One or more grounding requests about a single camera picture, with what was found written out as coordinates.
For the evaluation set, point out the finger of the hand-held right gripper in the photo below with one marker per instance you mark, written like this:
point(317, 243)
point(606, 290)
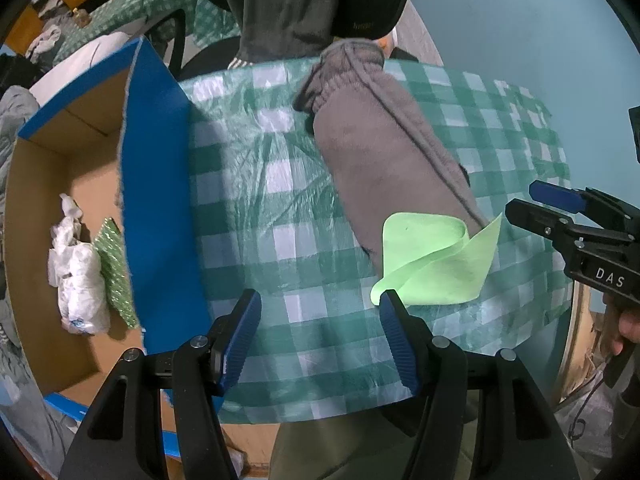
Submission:
point(555, 195)
point(535, 215)

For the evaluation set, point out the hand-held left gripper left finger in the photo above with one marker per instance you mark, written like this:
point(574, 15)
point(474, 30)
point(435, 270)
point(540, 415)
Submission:
point(240, 340)

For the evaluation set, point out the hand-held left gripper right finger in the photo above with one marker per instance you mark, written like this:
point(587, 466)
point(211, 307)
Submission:
point(400, 345)

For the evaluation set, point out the light green cloth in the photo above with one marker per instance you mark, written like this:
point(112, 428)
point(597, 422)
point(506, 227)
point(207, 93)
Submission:
point(440, 275)

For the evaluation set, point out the dark green glitter pad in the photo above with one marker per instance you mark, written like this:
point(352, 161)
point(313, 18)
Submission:
point(115, 270)

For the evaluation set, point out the white bundle with blue stripes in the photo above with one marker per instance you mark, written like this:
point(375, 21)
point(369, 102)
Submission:
point(82, 285)

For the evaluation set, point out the blue cardboard box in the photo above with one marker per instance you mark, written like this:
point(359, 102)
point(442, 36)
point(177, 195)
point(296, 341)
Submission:
point(160, 185)

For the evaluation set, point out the person's right hand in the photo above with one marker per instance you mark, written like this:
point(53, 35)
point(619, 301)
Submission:
point(627, 322)

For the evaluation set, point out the person's olive trousers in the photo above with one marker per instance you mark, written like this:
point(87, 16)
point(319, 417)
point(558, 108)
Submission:
point(350, 450)

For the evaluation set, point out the grey-brown fleece cloth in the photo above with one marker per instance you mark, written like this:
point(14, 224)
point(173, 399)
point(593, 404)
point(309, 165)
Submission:
point(390, 160)

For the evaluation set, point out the orange patterned cushion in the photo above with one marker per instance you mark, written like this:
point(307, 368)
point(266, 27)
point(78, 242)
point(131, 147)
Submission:
point(389, 42)

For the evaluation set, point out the grey quilted blanket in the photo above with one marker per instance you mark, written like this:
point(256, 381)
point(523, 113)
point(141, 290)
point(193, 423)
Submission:
point(20, 410)

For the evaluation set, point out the grey puffer jacket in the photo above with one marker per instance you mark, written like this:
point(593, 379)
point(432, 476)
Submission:
point(15, 115)

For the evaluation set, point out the grey garment with striped cuffs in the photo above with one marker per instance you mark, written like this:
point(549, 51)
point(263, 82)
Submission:
point(285, 5)

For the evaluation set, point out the table with checkered cloth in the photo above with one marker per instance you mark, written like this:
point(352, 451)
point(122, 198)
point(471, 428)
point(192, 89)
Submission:
point(140, 5)

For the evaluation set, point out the black clothes pile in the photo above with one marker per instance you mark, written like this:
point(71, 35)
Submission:
point(15, 67)

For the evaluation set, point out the light grey clothes pile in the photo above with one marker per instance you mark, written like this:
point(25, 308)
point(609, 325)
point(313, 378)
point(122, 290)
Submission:
point(45, 40)

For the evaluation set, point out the small yellow bottle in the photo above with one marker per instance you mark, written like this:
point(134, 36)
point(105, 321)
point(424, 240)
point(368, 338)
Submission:
point(80, 17)

